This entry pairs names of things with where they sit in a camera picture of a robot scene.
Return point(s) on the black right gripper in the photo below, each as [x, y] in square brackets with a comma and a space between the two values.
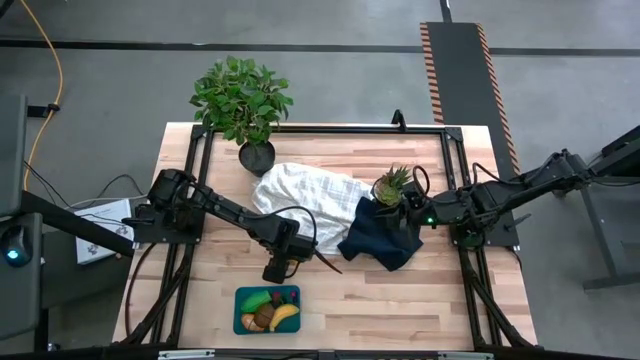
[430, 210]

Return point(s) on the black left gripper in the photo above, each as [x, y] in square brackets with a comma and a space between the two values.
[287, 240]

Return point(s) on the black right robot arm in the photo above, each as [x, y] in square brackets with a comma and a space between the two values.
[525, 185]

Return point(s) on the dark red toy cherry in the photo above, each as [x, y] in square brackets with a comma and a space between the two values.
[294, 295]

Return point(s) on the white checked cloth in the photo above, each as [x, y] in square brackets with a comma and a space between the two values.
[310, 195]

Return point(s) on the grey stand with light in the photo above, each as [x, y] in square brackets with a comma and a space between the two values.
[20, 290]

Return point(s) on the black ramp orange striped edges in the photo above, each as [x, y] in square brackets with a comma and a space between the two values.
[462, 90]

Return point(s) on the black support beam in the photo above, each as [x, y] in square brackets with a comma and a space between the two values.
[75, 222]

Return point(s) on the dark metal stand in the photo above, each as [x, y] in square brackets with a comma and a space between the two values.
[610, 220]

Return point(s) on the red toy strawberry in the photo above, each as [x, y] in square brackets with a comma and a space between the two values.
[277, 299]

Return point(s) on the black arched bracket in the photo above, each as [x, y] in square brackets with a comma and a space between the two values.
[398, 122]

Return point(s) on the black aluminium table frame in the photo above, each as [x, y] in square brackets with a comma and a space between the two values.
[320, 129]

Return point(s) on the orange toy fruit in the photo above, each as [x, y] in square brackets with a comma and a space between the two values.
[249, 324]

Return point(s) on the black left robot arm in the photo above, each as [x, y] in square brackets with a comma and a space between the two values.
[225, 207]

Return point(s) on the leafy green potted plant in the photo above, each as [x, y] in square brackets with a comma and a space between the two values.
[240, 100]

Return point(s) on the white cardboard box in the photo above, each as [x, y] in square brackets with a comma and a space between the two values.
[102, 235]

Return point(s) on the navy blue cloth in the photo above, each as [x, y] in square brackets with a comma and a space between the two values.
[375, 245]

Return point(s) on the potted succulent plant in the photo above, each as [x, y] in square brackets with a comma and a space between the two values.
[392, 187]

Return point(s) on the yellow toy banana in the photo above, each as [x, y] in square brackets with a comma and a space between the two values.
[285, 315]

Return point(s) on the teal plastic tupperware container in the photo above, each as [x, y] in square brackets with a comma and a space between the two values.
[240, 327]

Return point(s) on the brown toy kiwi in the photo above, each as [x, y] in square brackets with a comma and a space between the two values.
[264, 315]

